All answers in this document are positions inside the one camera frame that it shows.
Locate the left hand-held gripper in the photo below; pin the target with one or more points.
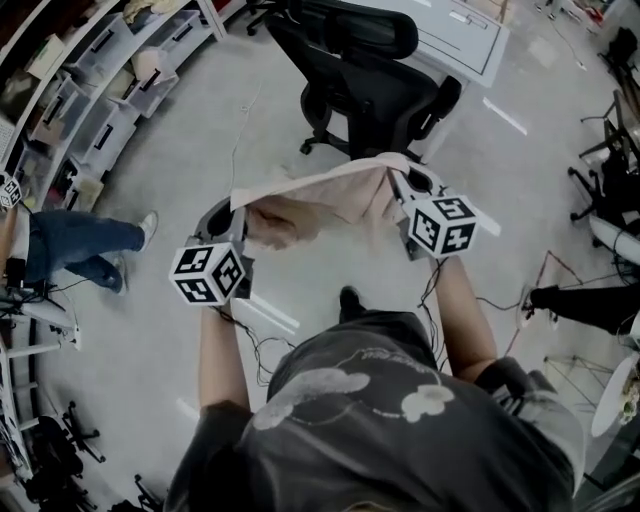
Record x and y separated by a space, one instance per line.
202 272

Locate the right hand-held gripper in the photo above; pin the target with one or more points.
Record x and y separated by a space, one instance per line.
440 225

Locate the pink clothing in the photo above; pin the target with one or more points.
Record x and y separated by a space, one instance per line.
320 200

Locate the black office chair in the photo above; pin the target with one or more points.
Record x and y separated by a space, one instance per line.
370 90

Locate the person's left forearm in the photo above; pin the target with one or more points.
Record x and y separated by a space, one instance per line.
220 360

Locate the person's right forearm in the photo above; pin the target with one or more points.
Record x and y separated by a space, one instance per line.
462 320

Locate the black chair with clothes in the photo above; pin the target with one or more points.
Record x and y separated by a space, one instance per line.
612 170

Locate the black chair base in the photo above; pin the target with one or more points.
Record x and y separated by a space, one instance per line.
60 450

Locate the person's black shoe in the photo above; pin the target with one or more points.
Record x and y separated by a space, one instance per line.
351 302

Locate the clear plastic storage bin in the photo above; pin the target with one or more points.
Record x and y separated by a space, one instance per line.
175 32
100 132
150 82
105 42

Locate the white drawer cabinet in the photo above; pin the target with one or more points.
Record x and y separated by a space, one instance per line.
465 35

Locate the person's dark printed t-shirt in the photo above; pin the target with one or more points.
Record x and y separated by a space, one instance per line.
380 425

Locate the white storage shelf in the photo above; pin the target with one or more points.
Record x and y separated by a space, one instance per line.
65 80

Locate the round white table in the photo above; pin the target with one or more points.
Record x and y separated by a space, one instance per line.
617 395

